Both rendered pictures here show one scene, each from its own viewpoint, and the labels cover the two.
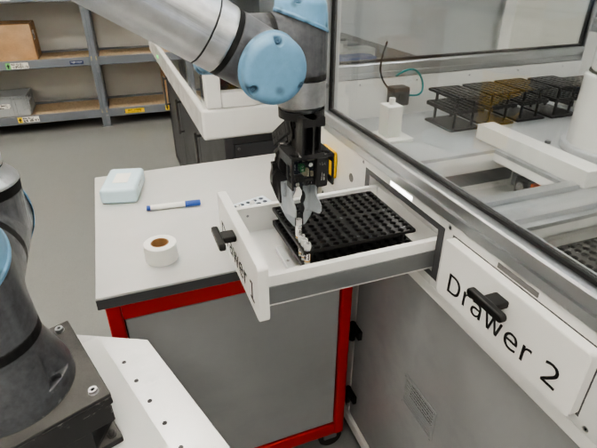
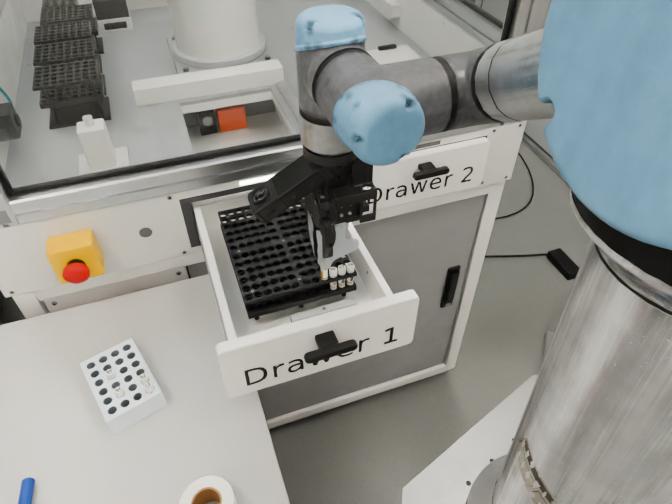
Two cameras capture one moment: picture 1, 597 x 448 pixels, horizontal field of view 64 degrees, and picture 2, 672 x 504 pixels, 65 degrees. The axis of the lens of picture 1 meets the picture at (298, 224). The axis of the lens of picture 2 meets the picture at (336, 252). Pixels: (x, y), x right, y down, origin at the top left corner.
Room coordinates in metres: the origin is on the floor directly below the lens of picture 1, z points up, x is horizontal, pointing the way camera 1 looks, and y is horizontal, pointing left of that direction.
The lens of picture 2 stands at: (0.71, 0.56, 1.49)
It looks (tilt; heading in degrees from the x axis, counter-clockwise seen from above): 44 degrees down; 271
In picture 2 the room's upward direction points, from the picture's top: straight up
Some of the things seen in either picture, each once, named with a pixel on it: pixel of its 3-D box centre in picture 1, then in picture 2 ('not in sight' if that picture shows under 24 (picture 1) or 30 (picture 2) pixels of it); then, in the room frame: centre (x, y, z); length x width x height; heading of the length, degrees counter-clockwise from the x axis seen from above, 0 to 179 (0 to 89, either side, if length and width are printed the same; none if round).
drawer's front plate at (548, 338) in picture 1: (502, 315); (420, 175); (0.55, -0.31, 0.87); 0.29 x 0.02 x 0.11; 21
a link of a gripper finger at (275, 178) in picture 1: (284, 177); (325, 229); (0.73, 0.02, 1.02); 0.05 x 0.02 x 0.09; 111
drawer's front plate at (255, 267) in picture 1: (241, 249); (322, 343); (0.73, 0.11, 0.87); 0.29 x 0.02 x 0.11; 21
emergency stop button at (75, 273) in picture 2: not in sight; (76, 271); (1.14, -0.03, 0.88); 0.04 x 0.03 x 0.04; 21
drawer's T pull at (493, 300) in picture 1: (492, 302); (428, 169); (0.54, -0.28, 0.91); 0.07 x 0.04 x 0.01; 21
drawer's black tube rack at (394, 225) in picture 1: (340, 232); (284, 254); (0.80, -0.08, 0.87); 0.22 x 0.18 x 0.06; 111
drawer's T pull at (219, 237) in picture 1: (225, 236); (328, 344); (0.72, 0.13, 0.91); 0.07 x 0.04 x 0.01; 21
